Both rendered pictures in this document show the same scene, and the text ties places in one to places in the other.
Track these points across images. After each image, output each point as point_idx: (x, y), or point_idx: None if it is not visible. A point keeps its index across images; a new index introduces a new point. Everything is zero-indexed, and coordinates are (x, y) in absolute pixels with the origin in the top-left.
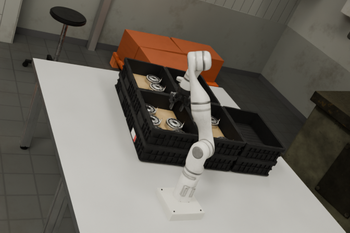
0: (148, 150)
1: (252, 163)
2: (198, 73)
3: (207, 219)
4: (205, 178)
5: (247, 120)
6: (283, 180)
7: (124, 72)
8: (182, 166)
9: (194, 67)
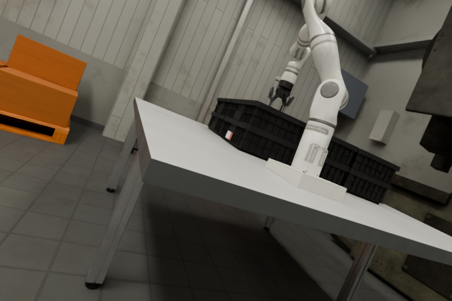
0: (249, 134)
1: (366, 179)
2: (301, 62)
3: (348, 205)
4: None
5: None
6: (400, 213)
7: (216, 107)
8: None
9: None
